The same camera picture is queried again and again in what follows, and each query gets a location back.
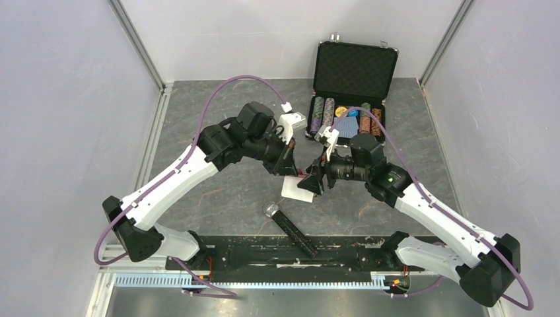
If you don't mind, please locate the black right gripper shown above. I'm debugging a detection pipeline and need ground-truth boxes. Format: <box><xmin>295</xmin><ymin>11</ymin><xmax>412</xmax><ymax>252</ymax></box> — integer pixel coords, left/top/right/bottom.
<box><xmin>297</xmin><ymin>145</ymin><xmax>370</xmax><ymax>195</ymax></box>

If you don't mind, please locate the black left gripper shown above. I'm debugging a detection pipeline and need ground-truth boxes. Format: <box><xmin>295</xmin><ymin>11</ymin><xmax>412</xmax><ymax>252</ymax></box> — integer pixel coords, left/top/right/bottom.
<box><xmin>246</xmin><ymin>130</ymin><xmax>299</xmax><ymax>178</ymax></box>

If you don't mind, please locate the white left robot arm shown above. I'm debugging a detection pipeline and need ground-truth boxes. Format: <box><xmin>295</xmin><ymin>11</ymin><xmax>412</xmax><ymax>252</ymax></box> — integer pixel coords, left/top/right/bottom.
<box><xmin>102</xmin><ymin>102</ymin><xmax>306</xmax><ymax>269</ymax></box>

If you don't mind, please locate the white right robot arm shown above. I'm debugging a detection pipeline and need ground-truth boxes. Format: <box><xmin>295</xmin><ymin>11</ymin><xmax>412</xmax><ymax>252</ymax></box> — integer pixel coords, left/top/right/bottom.
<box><xmin>297</xmin><ymin>134</ymin><xmax>520</xmax><ymax>307</ymax></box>

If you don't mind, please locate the blue playing card deck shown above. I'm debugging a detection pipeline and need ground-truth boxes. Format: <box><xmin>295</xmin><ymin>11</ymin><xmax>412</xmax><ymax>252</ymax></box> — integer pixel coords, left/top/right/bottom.
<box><xmin>333</xmin><ymin>116</ymin><xmax>359</xmax><ymax>139</ymax></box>

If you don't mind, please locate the black microphone with silver grille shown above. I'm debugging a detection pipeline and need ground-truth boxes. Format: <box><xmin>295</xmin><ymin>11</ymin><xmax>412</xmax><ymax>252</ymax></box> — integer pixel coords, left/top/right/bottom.
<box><xmin>263</xmin><ymin>203</ymin><xmax>318</xmax><ymax>259</ymax></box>

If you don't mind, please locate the yellow dealer button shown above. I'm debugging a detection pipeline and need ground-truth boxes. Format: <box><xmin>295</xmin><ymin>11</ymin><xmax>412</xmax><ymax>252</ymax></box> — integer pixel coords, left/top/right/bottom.
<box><xmin>334</xmin><ymin>106</ymin><xmax>347</xmax><ymax>118</ymax></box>

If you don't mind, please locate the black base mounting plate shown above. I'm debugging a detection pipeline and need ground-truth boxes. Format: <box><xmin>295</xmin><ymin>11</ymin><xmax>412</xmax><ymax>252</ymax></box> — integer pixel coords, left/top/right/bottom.
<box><xmin>184</xmin><ymin>236</ymin><xmax>405</xmax><ymax>283</ymax></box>

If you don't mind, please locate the black poker chip case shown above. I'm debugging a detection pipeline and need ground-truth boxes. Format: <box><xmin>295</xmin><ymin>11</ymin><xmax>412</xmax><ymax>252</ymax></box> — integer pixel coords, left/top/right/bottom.
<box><xmin>304</xmin><ymin>32</ymin><xmax>399</xmax><ymax>146</ymax></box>

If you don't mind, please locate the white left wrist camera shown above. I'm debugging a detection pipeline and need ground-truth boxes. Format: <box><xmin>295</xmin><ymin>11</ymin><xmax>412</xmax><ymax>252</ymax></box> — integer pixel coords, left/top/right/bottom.
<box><xmin>278</xmin><ymin>102</ymin><xmax>307</xmax><ymax>145</ymax></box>

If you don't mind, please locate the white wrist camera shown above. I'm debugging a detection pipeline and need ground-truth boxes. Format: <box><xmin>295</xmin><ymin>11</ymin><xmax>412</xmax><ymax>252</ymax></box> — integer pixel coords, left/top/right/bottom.
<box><xmin>278</xmin><ymin>102</ymin><xmax>307</xmax><ymax>145</ymax></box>
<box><xmin>314</xmin><ymin>125</ymin><xmax>339</xmax><ymax>162</ymax></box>

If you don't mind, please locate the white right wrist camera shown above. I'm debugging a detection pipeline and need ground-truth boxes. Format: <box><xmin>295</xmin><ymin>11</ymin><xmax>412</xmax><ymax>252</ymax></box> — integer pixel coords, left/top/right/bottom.
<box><xmin>314</xmin><ymin>125</ymin><xmax>339</xmax><ymax>162</ymax></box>

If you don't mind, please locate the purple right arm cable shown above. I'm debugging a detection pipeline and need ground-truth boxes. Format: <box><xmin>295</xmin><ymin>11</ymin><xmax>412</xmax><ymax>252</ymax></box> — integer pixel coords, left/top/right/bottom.
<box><xmin>330</xmin><ymin>106</ymin><xmax>536</xmax><ymax>312</ymax></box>

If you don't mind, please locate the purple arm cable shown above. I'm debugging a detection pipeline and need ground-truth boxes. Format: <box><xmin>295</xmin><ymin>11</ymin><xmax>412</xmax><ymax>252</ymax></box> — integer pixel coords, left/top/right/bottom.
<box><xmin>92</xmin><ymin>75</ymin><xmax>287</xmax><ymax>300</ymax></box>
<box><xmin>330</xmin><ymin>106</ymin><xmax>536</xmax><ymax>312</ymax></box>

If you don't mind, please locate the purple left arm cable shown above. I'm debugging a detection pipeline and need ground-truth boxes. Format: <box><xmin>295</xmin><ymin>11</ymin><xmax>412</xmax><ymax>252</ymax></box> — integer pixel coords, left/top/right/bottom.
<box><xmin>92</xmin><ymin>75</ymin><xmax>287</xmax><ymax>300</ymax></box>

